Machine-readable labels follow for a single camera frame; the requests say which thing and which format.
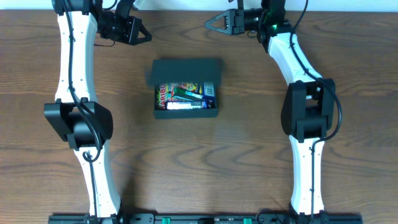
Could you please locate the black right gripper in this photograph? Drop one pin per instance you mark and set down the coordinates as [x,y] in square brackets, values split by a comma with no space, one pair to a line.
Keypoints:
[235,22]

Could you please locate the purple chocolate bar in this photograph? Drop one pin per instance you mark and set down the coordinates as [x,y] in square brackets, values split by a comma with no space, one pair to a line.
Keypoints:
[185,105]

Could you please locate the small blue gum pack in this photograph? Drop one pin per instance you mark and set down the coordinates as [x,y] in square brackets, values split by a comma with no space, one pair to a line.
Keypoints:
[209,89]

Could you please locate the blue long cookie pack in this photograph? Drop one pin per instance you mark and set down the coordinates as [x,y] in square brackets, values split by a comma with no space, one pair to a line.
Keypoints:
[210,101]

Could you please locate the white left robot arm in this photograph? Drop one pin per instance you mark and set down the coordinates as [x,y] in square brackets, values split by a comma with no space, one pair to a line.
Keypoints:
[75,115]

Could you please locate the dark green box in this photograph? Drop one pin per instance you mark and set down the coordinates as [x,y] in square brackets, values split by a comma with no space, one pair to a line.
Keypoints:
[195,70]

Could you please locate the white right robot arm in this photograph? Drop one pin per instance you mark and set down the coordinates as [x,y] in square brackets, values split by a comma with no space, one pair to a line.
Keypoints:
[310,101]

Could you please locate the Haribo gummy candy bag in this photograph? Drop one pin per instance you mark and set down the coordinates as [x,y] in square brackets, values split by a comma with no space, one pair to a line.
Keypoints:
[170,92]

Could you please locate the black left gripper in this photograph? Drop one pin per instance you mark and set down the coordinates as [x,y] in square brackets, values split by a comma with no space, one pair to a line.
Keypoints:
[132,30]

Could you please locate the green candy bar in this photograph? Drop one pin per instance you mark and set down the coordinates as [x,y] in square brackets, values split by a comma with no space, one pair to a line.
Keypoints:
[180,94]

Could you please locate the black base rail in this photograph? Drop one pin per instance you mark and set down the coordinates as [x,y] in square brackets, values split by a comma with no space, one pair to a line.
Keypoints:
[264,217]

